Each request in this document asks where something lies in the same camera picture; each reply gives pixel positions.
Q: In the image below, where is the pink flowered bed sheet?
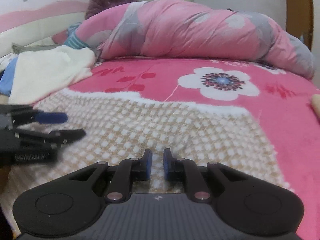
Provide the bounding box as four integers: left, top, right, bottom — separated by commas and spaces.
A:
71, 58, 319, 239

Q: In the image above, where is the white fleece blanket pile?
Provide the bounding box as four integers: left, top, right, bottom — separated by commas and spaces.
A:
1, 46, 95, 105

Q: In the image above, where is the red pillow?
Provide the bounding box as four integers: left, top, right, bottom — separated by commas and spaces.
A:
51, 29, 68, 45

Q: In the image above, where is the beige white checked coat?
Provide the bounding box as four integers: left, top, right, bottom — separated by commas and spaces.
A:
1, 89, 290, 234

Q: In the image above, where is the teal striped cloth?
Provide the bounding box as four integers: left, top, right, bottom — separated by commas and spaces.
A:
64, 31, 90, 49

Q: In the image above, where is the pink floral duvet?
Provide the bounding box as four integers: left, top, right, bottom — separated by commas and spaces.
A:
75, 0, 315, 79

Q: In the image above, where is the cream knit cardigan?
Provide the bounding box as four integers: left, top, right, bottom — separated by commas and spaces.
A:
311, 94, 320, 119

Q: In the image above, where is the blue crumpled cloth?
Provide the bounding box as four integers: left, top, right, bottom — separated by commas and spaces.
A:
67, 22, 81, 33

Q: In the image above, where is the pink white headboard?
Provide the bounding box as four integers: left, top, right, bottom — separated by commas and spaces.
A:
1, 1, 87, 57

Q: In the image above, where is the brown wooden door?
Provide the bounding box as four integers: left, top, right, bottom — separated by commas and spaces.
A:
286, 0, 313, 50

